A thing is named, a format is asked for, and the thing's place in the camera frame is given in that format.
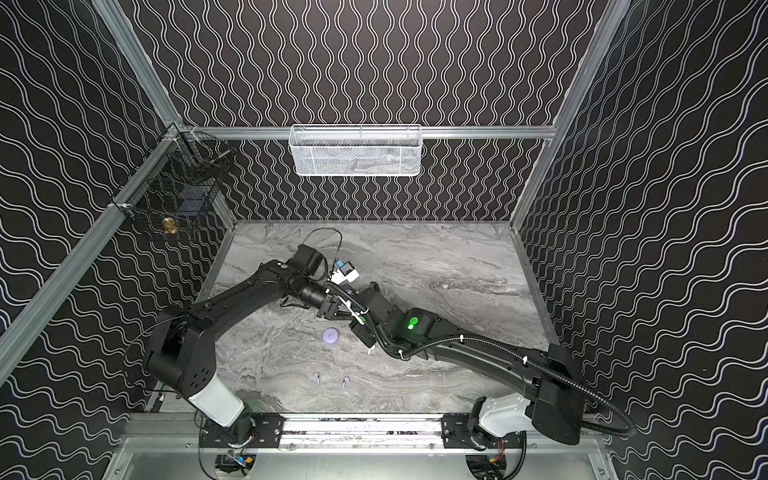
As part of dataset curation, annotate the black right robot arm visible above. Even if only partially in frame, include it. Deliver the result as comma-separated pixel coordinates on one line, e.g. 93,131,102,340
348,284,637,445

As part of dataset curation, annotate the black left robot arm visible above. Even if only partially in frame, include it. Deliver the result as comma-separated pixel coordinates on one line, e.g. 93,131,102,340
143,244,352,444

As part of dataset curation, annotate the purple earbud charging case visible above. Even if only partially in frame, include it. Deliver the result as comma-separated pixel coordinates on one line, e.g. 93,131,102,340
322,327,340,345

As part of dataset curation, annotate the brass fitting in basket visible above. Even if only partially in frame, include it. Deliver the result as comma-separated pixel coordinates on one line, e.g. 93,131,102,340
161,217,179,235

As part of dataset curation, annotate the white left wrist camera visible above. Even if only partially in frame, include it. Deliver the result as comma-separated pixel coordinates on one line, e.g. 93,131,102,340
330,259,360,285

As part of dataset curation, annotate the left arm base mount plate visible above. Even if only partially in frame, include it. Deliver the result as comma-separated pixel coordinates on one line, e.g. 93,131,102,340
199,413,286,449

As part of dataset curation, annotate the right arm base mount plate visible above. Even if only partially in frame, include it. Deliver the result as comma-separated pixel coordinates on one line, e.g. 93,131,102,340
439,414,523,451

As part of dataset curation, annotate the white mesh wire basket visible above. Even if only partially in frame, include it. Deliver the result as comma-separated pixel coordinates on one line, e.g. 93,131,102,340
288,124,424,177

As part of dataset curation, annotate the black wire basket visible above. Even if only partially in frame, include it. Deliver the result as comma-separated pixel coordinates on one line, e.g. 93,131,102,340
117,127,234,243

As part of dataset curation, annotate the aluminium front rail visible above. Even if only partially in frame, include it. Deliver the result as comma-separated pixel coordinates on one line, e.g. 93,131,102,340
122,412,604,454

